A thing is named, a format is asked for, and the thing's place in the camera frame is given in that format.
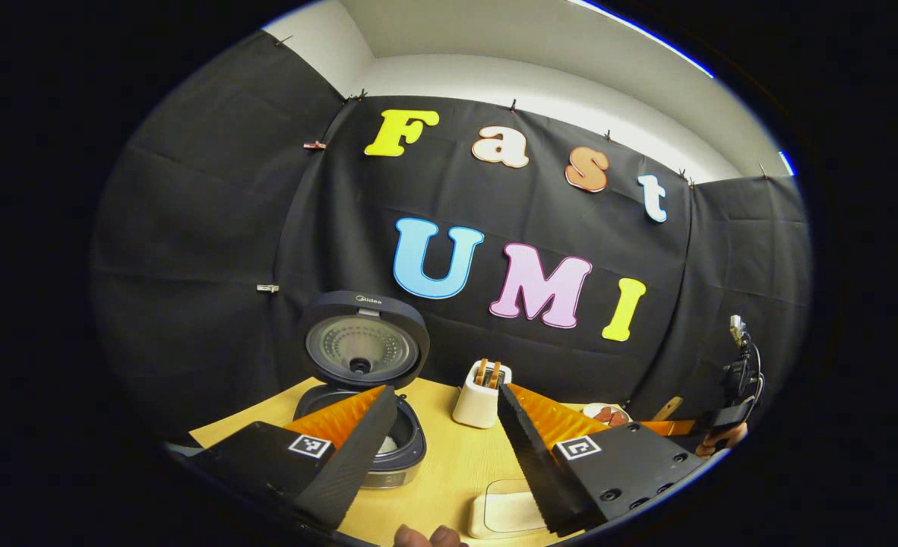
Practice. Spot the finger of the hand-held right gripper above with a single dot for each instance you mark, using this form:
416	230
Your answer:
673	428

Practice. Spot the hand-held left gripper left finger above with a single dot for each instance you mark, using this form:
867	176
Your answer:
358	456

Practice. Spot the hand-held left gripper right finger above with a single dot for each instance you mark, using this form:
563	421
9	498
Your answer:
532	463

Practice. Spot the clear tray of rice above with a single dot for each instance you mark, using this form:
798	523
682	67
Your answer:
506	509

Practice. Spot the dark grey rice cooker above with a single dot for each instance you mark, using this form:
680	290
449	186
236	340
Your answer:
362	346

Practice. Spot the red sausage slice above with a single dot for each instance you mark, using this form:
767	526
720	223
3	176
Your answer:
619	418
605	415

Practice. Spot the white toaster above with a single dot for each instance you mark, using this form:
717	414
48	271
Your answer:
479	406

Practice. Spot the round white plate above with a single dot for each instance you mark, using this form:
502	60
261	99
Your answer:
589	410

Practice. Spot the toast bread slice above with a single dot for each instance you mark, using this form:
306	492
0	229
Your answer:
495	374
480	372

